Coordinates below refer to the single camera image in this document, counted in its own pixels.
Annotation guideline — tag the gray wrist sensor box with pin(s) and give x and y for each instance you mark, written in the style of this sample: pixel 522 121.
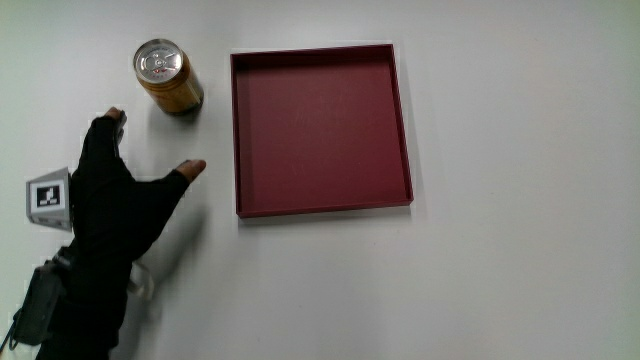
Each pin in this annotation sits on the gray wrist sensor box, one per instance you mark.
pixel 37 305

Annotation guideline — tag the person's left forearm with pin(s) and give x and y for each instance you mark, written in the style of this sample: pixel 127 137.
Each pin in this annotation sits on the person's left forearm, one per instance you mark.
pixel 90 310

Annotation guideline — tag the dark red square tray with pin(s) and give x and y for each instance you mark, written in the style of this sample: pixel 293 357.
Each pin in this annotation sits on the dark red square tray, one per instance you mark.
pixel 320 135

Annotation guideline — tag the golden drink can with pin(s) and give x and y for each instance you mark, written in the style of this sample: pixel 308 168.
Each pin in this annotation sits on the golden drink can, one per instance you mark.
pixel 172 87

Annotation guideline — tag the white desk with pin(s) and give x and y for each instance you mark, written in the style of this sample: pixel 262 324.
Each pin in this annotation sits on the white desk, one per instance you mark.
pixel 500 280

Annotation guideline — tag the person's left hand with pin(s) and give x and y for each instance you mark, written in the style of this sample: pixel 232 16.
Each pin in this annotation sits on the person's left hand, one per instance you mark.
pixel 110 210

